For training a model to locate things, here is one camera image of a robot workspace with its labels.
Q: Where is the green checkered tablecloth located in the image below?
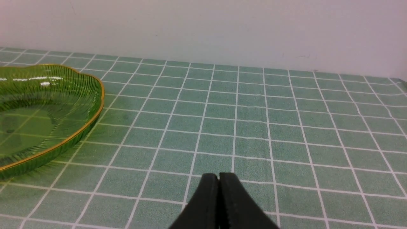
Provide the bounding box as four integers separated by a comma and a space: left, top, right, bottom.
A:
1, 47, 406, 229

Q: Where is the green glass plate gold rim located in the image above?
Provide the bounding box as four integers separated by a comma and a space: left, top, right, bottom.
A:
0, 64, 105, 181

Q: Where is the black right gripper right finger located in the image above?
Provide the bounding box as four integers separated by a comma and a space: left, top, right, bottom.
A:
218, 173, 279, 229

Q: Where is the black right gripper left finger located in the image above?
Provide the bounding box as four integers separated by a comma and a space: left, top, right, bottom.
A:
169, 173, 218, 229

